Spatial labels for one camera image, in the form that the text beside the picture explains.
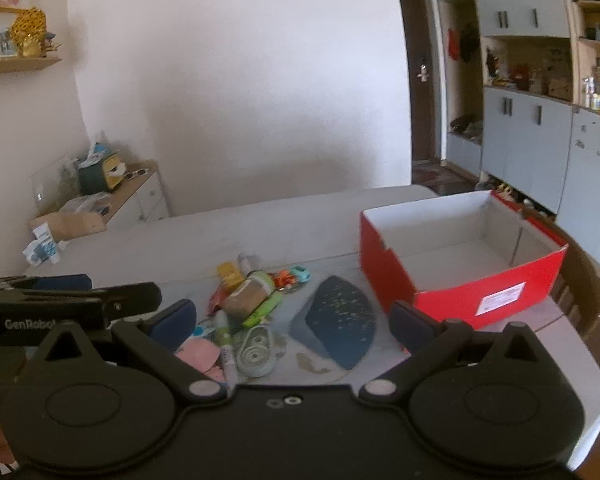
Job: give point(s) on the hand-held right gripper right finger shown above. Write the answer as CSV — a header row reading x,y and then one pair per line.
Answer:
x,y
410,325

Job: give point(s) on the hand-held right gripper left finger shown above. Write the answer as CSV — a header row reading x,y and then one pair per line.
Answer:
x,y
175,322

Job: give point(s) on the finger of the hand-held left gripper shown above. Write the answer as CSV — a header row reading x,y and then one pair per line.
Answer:
x,y
130,297
62,282

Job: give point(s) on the pink heart box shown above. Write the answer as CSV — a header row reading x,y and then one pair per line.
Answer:
x,y
197,352

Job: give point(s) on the red packet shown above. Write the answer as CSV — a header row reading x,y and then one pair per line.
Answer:
x,y
216,302

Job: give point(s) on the white bottle green label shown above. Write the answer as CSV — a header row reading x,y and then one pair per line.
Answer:
x,y
222,324

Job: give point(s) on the red cardboard box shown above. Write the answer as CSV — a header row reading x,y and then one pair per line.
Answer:
x,y
390,260

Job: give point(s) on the green tube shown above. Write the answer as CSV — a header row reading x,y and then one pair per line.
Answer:
x,y
262,310

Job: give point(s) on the white blue packet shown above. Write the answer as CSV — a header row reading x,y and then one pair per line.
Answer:
x,y
42,247

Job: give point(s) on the brown cardboard box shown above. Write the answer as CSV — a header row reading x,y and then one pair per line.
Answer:
x,y
72,225

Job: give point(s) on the dark blue speckled cloth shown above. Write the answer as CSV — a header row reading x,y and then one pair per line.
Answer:
x,y
340,325

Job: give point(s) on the small yellow box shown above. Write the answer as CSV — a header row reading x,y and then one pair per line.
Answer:
x,y
230,274

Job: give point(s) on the clear plastic bag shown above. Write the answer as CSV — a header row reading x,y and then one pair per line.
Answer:
x,y
85,204

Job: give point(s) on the small clear bottle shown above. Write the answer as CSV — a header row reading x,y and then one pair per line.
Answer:
x,y
246,262

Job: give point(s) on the white dresser wooden top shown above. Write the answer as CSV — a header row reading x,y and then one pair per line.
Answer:
x,y
147,200

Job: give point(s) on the green tissue box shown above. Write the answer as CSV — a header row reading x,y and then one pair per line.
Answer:
x,y
97,175

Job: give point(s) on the white sunglasses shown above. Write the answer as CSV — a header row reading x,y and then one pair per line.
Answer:
x,y
135,175

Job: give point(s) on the patterned floor rug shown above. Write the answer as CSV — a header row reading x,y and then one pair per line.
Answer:
x,y
440,177

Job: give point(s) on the wooden chair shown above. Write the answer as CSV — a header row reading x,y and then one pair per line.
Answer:
x,y
587,290

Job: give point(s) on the dark wooden door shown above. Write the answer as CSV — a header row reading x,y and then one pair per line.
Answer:
x,y
422,110

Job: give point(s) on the large pale blue cabinet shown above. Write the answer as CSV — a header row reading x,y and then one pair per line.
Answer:
x,y
525,135

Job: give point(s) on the yellow ornament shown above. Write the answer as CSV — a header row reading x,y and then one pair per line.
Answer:
x,y
29,32

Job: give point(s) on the wooden wall shelf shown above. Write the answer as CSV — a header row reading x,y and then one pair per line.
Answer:
x,y
20,66

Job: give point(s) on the small photo frame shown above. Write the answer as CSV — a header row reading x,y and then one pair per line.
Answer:
x,y
2,42

